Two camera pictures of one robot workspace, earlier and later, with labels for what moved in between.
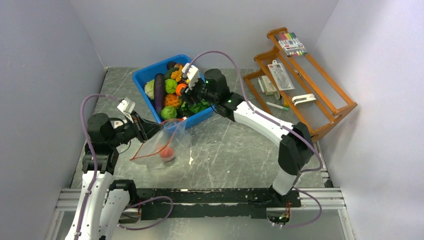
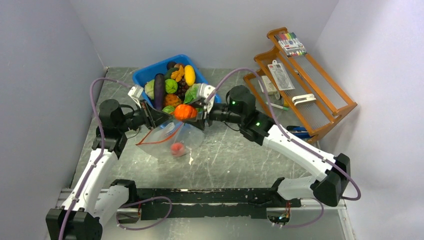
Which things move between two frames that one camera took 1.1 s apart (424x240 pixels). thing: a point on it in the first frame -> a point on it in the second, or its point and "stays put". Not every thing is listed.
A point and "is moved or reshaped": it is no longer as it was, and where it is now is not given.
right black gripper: x=189 y=95 -> x=200 y=123
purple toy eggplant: x=159 y=93 stays put
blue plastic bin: x=142 y=76 stays put
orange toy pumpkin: x=178 y=88 -> x=183 y=111
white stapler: x=303 y=98 stays put
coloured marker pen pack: x=291 y=44 stays put
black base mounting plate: x=215 y=202 stays put
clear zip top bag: x=173 y=139 is moved or reshaped
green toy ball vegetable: x=170 y=86 stays put
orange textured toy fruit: x=173 y=100 stays put
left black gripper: x=143 y=129 -> x=153 y=118
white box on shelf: x=268 y=87 stays put
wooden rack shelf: x=294 y=89 stays put
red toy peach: x=166 y=152 -> x=177 y=149
